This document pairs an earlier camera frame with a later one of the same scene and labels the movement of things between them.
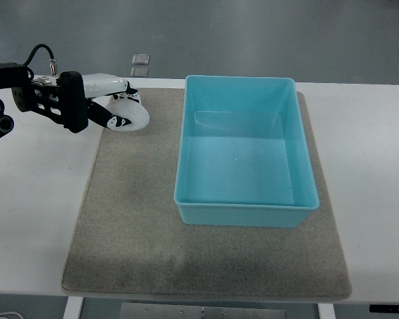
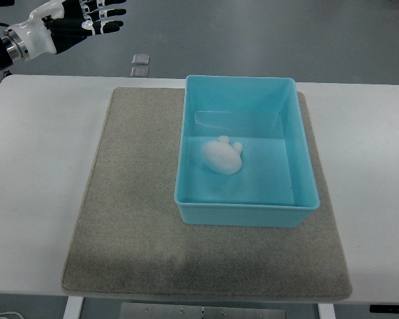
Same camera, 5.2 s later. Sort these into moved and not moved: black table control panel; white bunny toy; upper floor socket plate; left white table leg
Moved: white bunny toy
Not moved: left white table leg; black table control panel; upper floor socket plate
